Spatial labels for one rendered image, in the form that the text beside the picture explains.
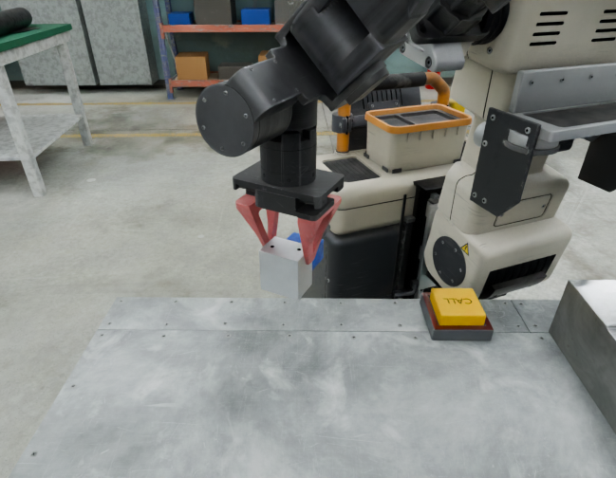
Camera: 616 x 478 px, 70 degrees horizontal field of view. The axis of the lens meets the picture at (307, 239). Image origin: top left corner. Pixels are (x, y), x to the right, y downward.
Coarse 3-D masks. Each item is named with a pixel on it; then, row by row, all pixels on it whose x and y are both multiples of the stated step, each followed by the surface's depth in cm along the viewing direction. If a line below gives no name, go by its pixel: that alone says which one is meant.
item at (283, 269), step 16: (272, 240) 51; (288, 240) 51; (272, 256) 48; (288, 256) 48; (320, 256) 54; (272, 272) 49; (288, 272) 48; (304, 272) 49; (272, 288) 51; (288, 288) 49; (304, 288) 50
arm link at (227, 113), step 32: (288, 32) 37; (256, 64) 33; (288, 64) 36; (384, 64) 36; (224, 96) 33; (256, 96) 32; (288, 96) 34; (320, 96) 37; (352, 96) 37; (224, 128) 34; (256, 128) 33
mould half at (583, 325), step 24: (576, 288) 54; (600, 288) 54; (576, 312) 54; (600, 312) 50; (552, 336) 59; (576, 336) 54; (600, 336) 50; (576, 360) 54; (600, 360) 50; (600, 384) 50; (600, 408) 50
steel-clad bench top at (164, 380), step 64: (128, 320) 63; (192, 320) 63; (256, 320) 63; (320, 320) 63; (384, 320) 63; (512, 320) 63; (128, 384) 53; (192, 384) 53; (256, 384) 53; (320, 384) 53; (384, 384) 53; (448, 384) 53; (512, 384) 53; (576, 384) 53; (64, 448) 46; (128, 448) 46; (192, 448) 46; (256, 448) 46; (320, 448) 46; (384, 448) 46; (448, 448) 46; (512, 448) 46; (576, 448) 46
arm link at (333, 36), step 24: (312, 0) 33; (336, 0) 34; (360, 0) 32; (384, 0) 31; (408, 0) 30; (432, 0) 33; (312, 24) 34; (336, 24) 34; (360, 24) 34; (384, 24) 32; (408, 24) 32; (312, 48) 36; (336, 48) 34; (360, 48) 33; (384, 48) 33; (336, 72) 35; (360, 72) 35
